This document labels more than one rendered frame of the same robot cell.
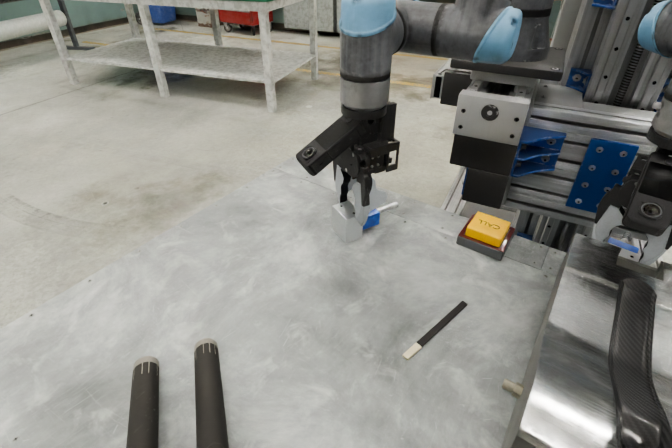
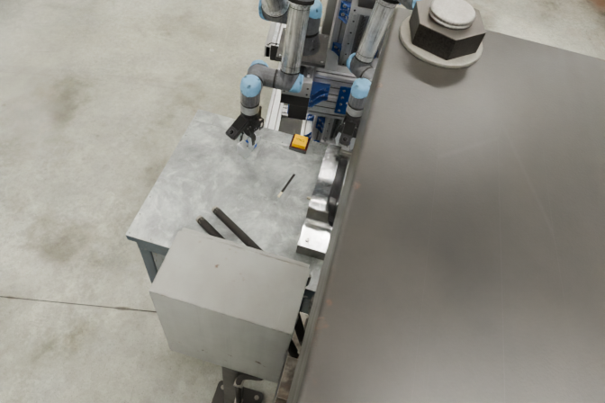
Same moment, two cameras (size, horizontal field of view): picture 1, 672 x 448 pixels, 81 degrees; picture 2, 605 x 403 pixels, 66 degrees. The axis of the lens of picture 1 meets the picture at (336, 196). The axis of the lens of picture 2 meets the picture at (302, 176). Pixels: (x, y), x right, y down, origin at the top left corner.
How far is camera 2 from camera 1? 134 cm
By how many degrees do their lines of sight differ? 28
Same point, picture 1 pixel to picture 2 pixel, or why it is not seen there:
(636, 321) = (341, 173)
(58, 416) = not seen: hidden behind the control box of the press
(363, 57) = (251, 102)
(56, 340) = (158, 219)
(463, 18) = (284, 81)
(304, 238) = (227, 159)
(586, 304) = (329, 170)
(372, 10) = (254, 90)
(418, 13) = (266, 76)
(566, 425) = (318, 203)
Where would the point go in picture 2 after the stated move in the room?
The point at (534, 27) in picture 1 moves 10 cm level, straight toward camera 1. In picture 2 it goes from (311, 41) to (310, 56)
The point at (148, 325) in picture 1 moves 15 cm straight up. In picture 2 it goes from (187, 207) to (184, 184)
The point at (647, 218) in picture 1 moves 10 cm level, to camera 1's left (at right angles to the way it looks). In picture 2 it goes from (344, 141) to (321, 147)
